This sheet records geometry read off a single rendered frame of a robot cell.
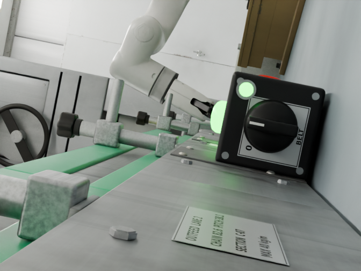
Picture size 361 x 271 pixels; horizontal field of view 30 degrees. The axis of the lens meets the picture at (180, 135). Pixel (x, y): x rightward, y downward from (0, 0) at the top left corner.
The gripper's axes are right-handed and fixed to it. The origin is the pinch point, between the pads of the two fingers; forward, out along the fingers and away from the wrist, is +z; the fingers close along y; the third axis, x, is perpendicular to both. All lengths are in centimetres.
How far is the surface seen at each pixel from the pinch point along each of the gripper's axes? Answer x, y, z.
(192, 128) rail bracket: -4.8, 14.1, -6.6
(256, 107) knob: 1, 90, -3
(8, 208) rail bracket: -9, 119, -11
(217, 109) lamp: 0, 58, -5
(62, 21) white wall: 12, -397, -142
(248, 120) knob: -1, 91, -3
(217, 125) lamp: -2, 58, -4
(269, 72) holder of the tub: 12.2, 10.7, 1.4
